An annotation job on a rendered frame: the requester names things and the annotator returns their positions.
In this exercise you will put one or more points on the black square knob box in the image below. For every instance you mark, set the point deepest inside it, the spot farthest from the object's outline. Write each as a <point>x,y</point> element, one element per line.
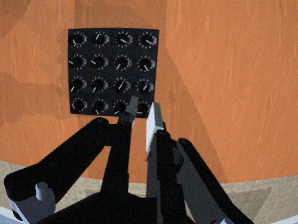
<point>128,69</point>

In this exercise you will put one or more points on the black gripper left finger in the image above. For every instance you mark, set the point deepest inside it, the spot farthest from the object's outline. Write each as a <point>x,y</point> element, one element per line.
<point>32,191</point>

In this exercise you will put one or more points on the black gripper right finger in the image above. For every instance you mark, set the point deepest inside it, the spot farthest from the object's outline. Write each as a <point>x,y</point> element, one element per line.
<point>204,196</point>

